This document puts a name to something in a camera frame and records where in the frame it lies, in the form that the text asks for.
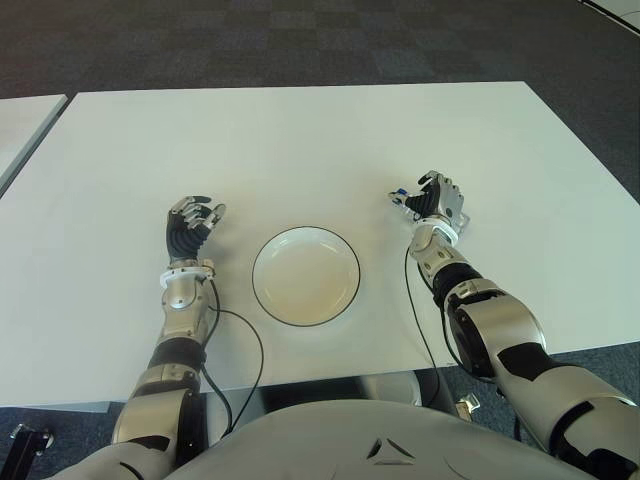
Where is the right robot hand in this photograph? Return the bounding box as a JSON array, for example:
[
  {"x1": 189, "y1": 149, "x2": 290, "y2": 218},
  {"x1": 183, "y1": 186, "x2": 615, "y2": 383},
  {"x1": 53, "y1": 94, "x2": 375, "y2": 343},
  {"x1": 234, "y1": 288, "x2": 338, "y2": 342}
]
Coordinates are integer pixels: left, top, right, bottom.
[{"x1": 387, "y1": 169, "x2": 466, "y2": 224}]

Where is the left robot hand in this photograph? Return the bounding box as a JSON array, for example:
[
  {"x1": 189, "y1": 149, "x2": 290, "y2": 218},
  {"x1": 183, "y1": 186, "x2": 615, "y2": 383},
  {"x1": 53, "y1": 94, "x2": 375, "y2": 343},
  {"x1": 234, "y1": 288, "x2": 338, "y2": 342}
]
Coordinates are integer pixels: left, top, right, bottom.
[{"x1": 166, "y1": 194, "x2": 228, "y2": 262}]

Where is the clear water bottle blue cap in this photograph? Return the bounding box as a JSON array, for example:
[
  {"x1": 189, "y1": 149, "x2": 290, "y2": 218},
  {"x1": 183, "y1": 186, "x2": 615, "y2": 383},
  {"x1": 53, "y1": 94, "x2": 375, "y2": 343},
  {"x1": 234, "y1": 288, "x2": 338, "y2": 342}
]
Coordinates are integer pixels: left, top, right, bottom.
[{"x1": 387, "y1": 187, "x2": 472, "y2": 236}]

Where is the white plate black rim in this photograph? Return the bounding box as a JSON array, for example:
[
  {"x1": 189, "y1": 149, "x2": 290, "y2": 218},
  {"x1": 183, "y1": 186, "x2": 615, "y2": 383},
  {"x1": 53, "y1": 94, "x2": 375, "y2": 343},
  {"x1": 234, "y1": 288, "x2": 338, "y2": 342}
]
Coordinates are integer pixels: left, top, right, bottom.
[{"x1": 251, "y1": 226, "x2": 361, "y2": 329}]

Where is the grey round table base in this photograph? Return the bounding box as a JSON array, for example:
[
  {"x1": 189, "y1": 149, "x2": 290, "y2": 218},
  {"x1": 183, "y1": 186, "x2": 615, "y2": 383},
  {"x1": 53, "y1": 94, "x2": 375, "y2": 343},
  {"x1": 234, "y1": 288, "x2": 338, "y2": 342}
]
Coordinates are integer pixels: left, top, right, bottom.
[{"x1": 359, "y1": 372, "x2": 421, "y2": 407}]

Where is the white side table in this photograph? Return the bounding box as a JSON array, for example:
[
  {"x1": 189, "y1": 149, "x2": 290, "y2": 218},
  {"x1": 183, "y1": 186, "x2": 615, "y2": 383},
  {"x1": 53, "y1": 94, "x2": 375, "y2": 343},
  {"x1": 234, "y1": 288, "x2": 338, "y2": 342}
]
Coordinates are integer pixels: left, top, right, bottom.
[{"x1": 0, "y1": 93, "x2": 69, "y2": 194}]

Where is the grey robot torso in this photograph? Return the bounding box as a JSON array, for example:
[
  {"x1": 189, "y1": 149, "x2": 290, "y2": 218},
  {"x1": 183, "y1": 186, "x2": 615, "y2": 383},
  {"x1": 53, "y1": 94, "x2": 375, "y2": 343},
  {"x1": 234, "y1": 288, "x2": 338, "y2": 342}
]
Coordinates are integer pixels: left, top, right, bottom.
[{"x1": 49, "y1": 399, "x2": 566, "y2": 480}]

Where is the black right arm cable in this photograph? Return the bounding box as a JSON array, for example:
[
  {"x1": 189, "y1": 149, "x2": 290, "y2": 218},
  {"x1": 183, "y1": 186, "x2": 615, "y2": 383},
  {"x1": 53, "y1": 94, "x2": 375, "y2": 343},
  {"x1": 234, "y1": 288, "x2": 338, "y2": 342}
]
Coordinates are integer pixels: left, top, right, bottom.
[{"x1": 403, "y1": 247, "x2": 444, "y2": 401}]

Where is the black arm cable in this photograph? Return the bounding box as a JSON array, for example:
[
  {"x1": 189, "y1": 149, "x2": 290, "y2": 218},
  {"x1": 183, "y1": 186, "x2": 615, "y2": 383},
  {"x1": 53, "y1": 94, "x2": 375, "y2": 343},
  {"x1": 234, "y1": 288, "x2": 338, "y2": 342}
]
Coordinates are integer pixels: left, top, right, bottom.
[
  {"x1": 403, "y1": 247, "x2": 444, "y2": 401},
  {"x1": 199, "y1": 279, "x2": 265, "y2": 436}
]

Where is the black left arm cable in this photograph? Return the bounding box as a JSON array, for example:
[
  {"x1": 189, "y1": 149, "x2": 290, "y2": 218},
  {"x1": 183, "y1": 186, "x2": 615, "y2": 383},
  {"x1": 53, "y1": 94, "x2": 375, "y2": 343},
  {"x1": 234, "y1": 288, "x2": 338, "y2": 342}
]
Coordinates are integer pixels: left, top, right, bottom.
[{"x1": 199, "y1": 279, "x2": 265, "y2": 436}]

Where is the black metal bracket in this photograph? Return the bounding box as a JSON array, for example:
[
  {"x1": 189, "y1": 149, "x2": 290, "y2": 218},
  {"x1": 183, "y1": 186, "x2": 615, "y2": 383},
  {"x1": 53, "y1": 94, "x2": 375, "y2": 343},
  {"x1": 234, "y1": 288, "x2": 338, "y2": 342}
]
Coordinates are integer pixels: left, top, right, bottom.
[{"x1": 9, "y1": 423, "x2": 56, "y2": 480}]

